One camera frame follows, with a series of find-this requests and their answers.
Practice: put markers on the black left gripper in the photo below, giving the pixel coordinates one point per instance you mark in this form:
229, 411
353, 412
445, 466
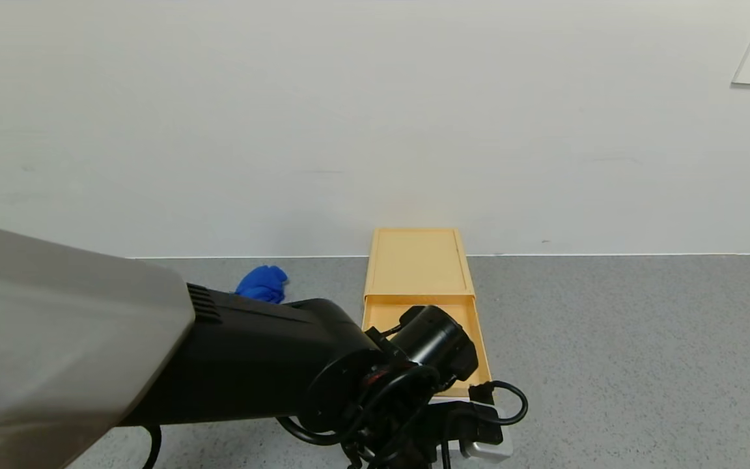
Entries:
427, 436

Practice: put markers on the left robot arm silver black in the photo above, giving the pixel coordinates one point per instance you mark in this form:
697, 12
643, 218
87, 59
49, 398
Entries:
153, 352

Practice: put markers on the blue rolled cloth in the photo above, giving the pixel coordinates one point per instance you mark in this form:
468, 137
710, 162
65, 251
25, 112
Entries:
263, 283

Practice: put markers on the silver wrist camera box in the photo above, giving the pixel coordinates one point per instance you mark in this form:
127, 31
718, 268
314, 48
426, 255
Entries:
489, 449

